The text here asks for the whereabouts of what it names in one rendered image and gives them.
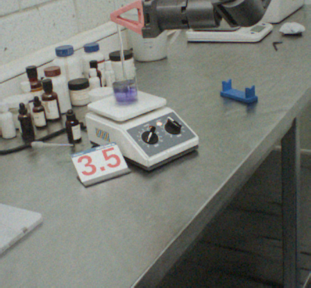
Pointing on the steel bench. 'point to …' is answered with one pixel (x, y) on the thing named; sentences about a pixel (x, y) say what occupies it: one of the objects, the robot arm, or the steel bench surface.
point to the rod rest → (238, 92)
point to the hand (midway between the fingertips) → (115, 16)
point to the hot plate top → (149, 103)
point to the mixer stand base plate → (15, 225)
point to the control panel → (164, 141)
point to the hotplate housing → (105, 137)
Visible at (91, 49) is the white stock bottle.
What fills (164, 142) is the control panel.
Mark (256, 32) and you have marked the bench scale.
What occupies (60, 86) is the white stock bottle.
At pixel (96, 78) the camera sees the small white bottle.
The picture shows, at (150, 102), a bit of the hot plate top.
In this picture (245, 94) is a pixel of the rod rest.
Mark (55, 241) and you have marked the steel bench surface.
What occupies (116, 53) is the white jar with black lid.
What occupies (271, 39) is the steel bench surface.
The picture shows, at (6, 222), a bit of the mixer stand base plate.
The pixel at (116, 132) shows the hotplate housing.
